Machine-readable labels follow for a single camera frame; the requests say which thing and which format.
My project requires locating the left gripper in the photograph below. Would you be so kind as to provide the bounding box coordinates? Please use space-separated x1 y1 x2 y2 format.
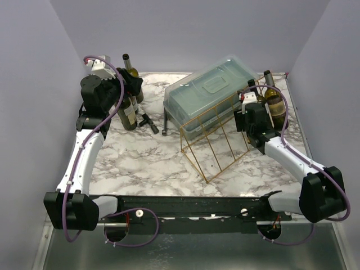
97 68 142 111

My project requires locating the green wine bottle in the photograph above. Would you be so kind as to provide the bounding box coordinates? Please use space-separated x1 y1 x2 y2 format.
247 79 266 105
117 97 137 131
264 88 286 131
122 53 144 104
130 96 139 114

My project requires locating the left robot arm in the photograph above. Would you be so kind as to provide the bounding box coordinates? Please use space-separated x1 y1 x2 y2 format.
43 69 143 231

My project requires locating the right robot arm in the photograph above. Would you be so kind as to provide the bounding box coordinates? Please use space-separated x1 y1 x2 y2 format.
234 103 349 223

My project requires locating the black T-shaped tool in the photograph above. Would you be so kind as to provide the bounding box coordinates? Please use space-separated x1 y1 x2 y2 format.
138 113 159 134

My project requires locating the clear plastic storage box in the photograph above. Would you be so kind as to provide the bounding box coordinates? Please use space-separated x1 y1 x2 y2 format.
163 55 259 140

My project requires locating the dark metal bar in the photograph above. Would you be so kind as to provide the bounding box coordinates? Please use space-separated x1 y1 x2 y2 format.
161 108 168 136

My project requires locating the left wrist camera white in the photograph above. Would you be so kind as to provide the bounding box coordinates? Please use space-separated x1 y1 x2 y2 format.
85 57 116 80

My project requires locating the gold wire wine rack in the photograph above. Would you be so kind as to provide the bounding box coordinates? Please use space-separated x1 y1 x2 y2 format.
179 86 251 184

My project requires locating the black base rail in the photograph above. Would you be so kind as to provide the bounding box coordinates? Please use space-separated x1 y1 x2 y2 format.
100 195 291 235

